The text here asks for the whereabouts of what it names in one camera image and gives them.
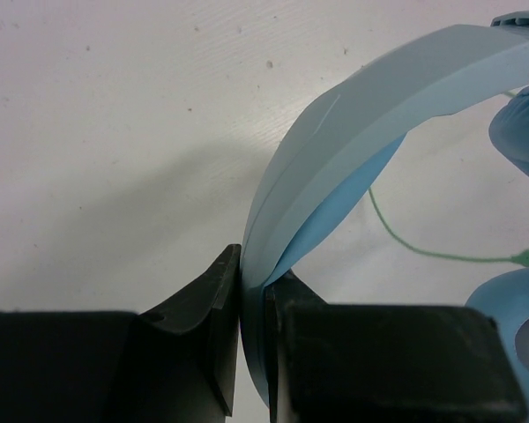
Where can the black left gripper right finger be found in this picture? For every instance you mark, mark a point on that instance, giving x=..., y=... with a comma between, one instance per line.
x=383, y=363

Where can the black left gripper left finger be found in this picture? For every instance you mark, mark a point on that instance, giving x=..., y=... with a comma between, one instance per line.
x=173, y=363

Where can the light blue headphones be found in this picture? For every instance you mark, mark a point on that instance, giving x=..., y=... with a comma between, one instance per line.
x=344, y=139

